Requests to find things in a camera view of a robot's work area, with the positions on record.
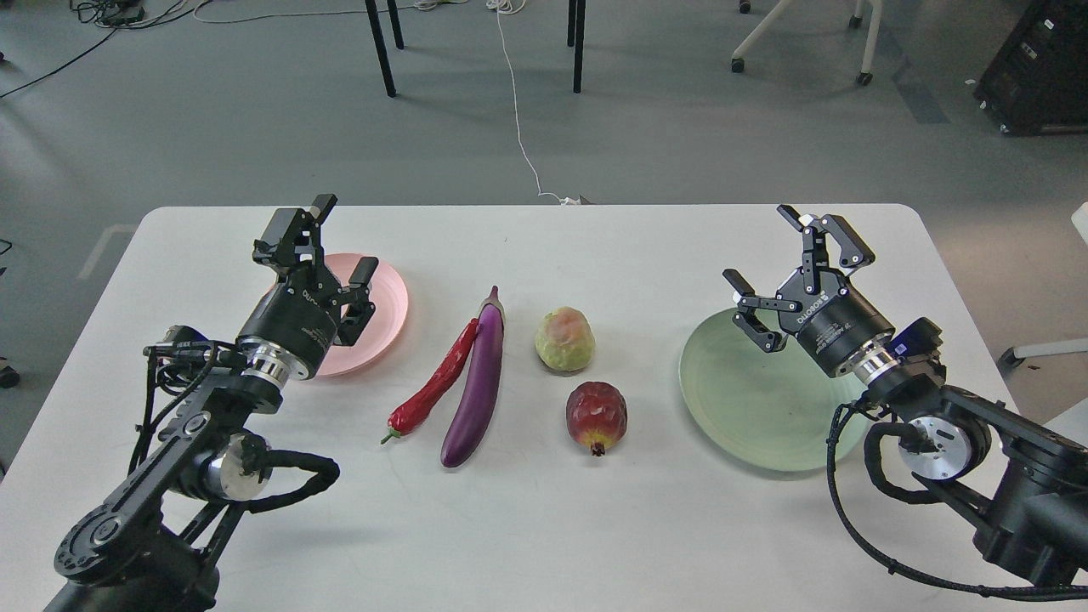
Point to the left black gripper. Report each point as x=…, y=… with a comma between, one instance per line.
x=308, y=310

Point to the black table leg right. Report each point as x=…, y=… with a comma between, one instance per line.
x=577, y=76

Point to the black table leg rear-left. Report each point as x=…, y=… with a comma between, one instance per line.
x=396, y=29

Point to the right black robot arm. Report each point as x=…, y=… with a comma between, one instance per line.
x=1021, y=486

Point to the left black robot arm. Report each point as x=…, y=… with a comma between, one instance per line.
x=196, y=471

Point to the green plate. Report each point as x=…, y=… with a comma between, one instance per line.
x=772, y=411

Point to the black table leg left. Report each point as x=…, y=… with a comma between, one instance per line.
x=379, y=44

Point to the black equipment case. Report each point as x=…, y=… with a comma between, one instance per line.
x=1036, y=84

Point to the purple eggplant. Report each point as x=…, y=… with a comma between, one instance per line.
x=479, y=397

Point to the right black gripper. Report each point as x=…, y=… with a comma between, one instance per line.
x=831, y=324

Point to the black table leg rear-right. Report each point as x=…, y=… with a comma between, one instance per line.
x=571, y=23

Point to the red pomegranate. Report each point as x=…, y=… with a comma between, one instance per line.
x=596, y=416

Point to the pink plate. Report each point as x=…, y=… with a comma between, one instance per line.
x=391, y=297

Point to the green-pink custard apple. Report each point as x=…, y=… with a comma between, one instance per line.
x=564, y=341

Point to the red chili pepper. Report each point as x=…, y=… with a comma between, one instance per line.
x=415, y=410

